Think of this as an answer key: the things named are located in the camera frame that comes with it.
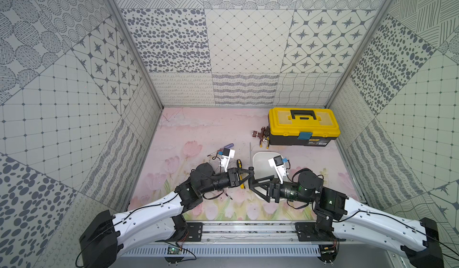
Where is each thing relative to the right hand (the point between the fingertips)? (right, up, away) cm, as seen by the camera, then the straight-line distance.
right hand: (253, 187), depth 64 cm
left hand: (0, +6, 0) cm, 6 cm away
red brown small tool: (+5, +17, +41) cm, 44 cm away
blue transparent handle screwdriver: (-11, +9, +37) cm, 40 cm away
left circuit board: (-32, -29, +8) cm, 43 cm away
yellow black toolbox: (+29, +21, +27) cm, 45 cm away
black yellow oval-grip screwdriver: (-5, +1, +29) cm, 29 cm away
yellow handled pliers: (+11, +16, +41) cm, 45 cm away
